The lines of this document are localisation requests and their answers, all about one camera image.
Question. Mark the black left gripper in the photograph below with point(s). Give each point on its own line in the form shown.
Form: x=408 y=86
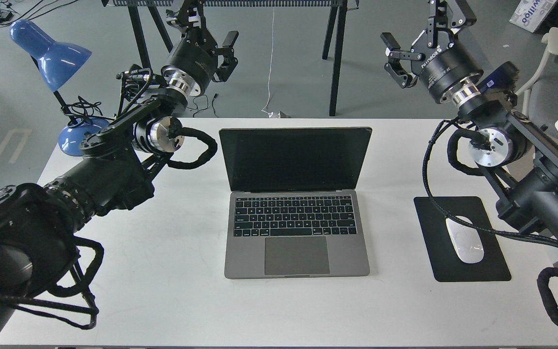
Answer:
x=193 y=64

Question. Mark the cardboard box with print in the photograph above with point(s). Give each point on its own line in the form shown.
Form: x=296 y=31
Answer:
x=530 y=14

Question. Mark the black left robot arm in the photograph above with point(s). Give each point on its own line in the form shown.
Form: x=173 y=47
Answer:
x=45 y=269

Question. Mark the black mouse pad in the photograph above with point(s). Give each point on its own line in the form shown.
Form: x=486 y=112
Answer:
x=445 y=265

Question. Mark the blue desk lamp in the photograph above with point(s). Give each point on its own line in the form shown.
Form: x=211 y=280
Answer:
x=57 y=62

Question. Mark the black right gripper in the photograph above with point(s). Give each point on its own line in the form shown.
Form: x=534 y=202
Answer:
x=444 y=64

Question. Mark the grey laptop computer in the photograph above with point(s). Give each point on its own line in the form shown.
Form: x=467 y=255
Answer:
x=294 y=211

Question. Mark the white computer mouse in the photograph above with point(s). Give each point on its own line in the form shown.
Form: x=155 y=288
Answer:
x=465 y=241

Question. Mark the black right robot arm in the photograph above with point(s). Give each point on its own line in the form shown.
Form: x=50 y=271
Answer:
x=492 y=139

